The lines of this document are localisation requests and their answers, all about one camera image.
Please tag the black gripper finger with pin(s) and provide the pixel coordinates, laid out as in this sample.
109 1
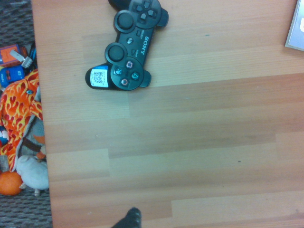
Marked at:
130 219

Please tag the blue police toy car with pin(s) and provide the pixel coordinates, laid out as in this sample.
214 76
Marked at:
12 74

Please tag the reddish wooden coffee table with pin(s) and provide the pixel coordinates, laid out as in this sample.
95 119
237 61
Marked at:
190 142

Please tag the red toy truck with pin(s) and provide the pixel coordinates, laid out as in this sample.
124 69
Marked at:
9 55

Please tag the grey woven basket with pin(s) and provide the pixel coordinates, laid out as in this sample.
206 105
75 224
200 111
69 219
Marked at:
16 21

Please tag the orange flame pattern plush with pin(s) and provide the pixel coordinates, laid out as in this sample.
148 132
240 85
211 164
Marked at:
16 111

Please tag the grey and orange patchwork ball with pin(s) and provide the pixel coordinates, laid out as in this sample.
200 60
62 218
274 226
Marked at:
39 133

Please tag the grey plush animal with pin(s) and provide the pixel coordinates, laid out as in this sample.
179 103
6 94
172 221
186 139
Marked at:
33 172

